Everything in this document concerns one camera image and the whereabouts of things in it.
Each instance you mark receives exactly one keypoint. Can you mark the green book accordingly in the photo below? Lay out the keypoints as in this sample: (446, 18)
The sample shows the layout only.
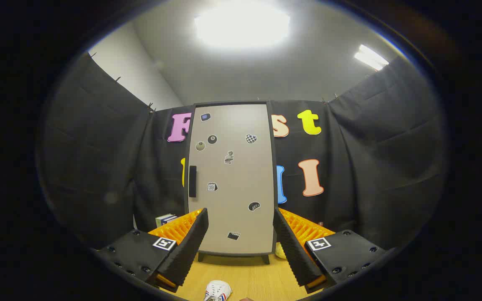
(159, 220)

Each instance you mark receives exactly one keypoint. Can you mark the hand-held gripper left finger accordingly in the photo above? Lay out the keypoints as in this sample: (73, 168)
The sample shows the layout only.
(191, 246)

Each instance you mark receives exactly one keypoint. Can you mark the yellow corn toy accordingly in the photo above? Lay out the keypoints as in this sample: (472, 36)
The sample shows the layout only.
(280, 251)

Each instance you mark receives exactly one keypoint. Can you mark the white shoe with striped side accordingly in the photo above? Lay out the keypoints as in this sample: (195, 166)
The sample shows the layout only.
(218, 290)

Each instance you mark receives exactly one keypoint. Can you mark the dark grey shoe cabinet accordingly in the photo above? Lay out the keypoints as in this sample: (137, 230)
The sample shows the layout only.
(265, 259)

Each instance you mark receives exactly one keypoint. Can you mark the large ceiling light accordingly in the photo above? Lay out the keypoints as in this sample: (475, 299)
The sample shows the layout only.
(241, 25)

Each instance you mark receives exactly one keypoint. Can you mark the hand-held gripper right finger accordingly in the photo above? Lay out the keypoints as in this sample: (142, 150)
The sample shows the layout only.
(293, 251)

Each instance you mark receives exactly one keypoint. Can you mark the blue book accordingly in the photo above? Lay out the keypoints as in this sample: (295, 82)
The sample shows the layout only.
(170, 218)

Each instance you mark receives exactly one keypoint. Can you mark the black backdrop cloth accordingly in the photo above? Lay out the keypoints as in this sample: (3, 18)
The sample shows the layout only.
(98, 167)

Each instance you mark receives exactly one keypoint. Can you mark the narrow ceiling light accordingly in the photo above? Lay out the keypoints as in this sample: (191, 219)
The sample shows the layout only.
(370, 57)

